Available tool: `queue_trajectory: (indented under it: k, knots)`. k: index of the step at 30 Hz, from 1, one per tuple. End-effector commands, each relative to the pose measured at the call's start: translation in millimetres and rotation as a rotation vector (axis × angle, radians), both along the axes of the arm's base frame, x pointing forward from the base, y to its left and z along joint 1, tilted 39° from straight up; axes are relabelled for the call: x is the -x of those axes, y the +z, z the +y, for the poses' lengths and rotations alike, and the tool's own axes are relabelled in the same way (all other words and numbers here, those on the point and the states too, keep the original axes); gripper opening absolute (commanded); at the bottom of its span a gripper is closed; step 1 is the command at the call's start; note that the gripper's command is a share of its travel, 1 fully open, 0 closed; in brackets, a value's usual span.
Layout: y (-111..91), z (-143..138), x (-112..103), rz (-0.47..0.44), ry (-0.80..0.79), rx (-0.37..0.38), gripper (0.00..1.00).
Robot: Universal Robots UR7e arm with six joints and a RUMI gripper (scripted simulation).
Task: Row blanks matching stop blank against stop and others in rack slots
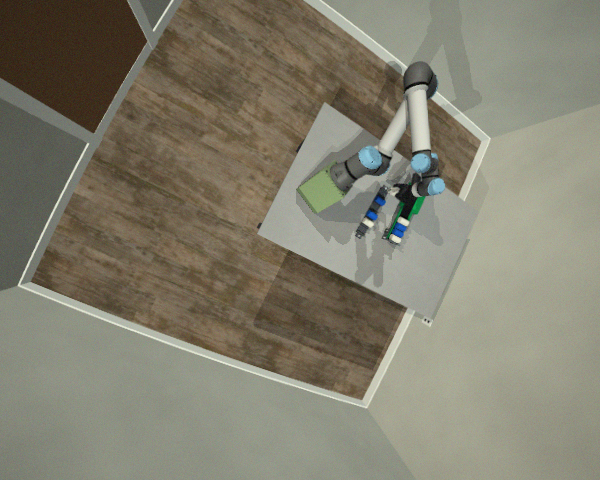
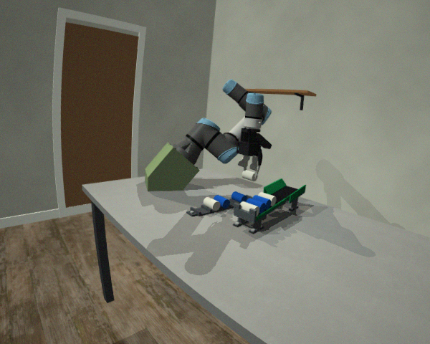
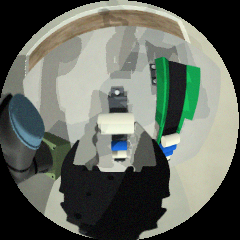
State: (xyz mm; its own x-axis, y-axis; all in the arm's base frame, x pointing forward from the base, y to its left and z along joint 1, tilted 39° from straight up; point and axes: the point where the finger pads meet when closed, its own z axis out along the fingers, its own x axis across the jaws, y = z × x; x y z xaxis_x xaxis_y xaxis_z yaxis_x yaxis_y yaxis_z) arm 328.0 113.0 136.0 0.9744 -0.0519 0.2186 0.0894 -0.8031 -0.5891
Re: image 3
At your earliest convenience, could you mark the grey metal tab with hex screw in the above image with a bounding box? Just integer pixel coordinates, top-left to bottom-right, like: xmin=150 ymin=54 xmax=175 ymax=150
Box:
xmin=111 ymin=88 xmax=124 ymax=97

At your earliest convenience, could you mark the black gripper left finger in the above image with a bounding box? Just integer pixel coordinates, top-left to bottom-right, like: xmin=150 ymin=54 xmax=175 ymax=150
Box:
xmin=59 ymin=123 xmax=99 ymax=194

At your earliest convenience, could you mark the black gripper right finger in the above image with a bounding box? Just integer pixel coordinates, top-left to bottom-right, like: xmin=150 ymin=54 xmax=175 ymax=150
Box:
xmin=130 ymin=121 xmax=170 ymax=199

